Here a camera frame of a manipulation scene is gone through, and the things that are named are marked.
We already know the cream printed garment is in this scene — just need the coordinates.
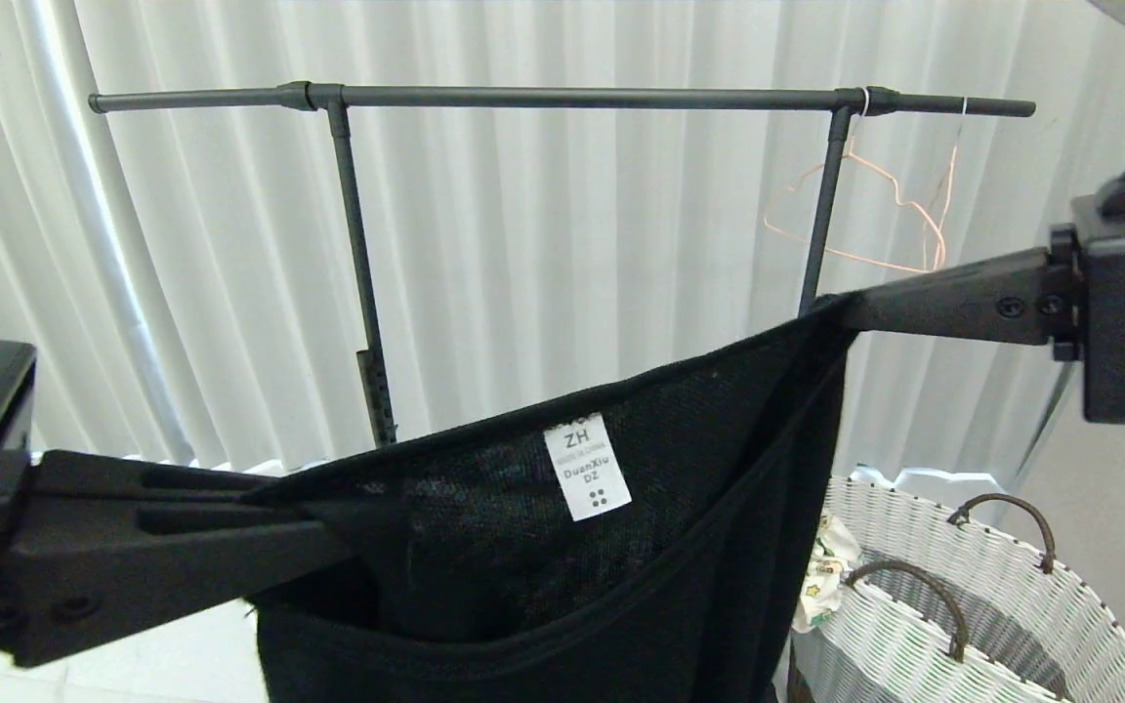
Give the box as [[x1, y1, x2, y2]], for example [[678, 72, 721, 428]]
[[791, 512, 862, 635]]

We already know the black garment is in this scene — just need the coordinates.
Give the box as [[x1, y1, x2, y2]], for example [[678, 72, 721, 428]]
[[245, 291, 862, 703]]

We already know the white laundry basket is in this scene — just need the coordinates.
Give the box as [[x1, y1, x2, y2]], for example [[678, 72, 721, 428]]
[[785, 473, 1125, 703]]

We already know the black clothes rack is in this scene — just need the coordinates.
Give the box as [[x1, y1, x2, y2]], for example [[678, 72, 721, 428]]
[[89, 81, 1037, 448]]

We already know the white curtain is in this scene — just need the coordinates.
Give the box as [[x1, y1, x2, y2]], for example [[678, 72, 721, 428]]
[[0, 0, 1125, 489]]

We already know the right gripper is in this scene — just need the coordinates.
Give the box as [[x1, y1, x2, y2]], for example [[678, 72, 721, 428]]
[[840, 195, 1125, 427]]

